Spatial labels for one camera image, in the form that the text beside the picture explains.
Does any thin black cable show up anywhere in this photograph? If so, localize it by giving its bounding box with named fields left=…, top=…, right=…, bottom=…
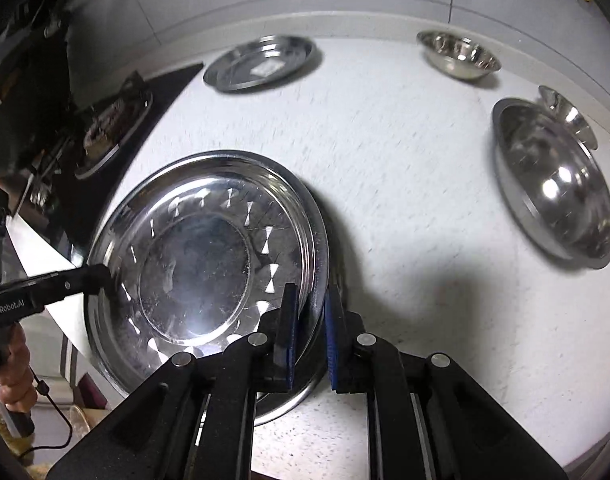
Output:
left=27, top=365, right=76, bottom=453

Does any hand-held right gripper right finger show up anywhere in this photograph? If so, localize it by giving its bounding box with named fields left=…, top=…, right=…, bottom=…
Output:
left=325, top=287, right=568, bottom=480

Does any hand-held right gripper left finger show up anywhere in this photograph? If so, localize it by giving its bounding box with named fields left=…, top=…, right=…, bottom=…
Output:
left=45, top=282, right=301, bottom=480

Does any large steel bowl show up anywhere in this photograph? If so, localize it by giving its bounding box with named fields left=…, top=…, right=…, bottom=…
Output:
left=492, top=97, right=610, bottom=271

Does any small steel bowl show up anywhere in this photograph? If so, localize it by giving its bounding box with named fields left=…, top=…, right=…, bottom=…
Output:
left=538, top=85, right=599, bottom=150

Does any steel plate with sticker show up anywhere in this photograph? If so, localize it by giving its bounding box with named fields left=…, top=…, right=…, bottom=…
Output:
left=203, top=35, right=318, bottom=93

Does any large patterned steel plate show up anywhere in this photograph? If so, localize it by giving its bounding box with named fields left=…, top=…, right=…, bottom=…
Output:
left=84, top=150, right=331, bottom=428

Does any medium steel bowl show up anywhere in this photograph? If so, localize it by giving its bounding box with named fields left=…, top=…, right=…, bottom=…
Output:
left=416, top=30, right=502, bottom=83

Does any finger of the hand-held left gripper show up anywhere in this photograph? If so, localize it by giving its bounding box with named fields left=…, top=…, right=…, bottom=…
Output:
left=32, top=264, right=112, bottom=306

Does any stove burner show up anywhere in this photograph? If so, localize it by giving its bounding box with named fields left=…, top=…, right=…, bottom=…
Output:
left=74, top=72, right=153, bottom=181

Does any person's left hand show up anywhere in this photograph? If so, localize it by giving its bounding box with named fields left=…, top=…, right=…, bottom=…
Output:
left=0, top=322, right=38, bottom=413

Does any black glass gas stove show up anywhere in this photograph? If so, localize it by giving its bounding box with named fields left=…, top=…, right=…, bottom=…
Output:
left=0, top=62, right=206, bottom=261

